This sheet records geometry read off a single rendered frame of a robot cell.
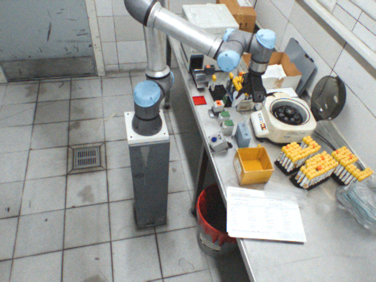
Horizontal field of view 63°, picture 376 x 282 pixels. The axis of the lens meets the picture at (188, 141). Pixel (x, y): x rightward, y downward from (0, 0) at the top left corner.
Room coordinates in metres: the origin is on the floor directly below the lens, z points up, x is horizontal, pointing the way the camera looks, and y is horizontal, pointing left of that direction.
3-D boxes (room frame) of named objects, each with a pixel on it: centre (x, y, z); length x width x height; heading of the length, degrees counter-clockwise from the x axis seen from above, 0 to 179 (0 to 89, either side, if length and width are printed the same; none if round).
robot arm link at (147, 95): (1.06, 0.21, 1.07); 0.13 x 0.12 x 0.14; 165
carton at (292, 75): (1.53, -0.42, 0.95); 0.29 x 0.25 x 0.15; 107
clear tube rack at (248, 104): (1.37, -0.26, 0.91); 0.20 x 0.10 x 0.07; 17
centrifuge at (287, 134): (1.17, -0.47, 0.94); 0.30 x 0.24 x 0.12; 98
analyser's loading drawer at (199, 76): (1.51, -0.02, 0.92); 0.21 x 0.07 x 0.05; 17
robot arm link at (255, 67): (1.07, -0.25, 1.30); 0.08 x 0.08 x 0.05
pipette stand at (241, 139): (1.02, -0.26, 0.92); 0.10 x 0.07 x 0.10; 12
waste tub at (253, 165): (0.85, -0.30, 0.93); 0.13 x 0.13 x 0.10; 13
